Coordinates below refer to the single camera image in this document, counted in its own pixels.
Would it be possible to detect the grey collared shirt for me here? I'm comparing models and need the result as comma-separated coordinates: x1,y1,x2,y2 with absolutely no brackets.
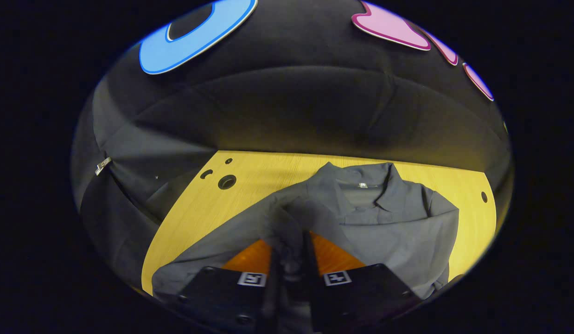
152,161,460,332

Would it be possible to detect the black backdrop cloth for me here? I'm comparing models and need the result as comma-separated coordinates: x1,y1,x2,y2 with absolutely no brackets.
71,0,515,288

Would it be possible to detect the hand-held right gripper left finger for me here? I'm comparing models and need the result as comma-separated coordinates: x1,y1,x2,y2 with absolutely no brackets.
176,239,281,332

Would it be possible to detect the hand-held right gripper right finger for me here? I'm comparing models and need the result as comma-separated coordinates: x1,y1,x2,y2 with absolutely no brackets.
302,231,422,332

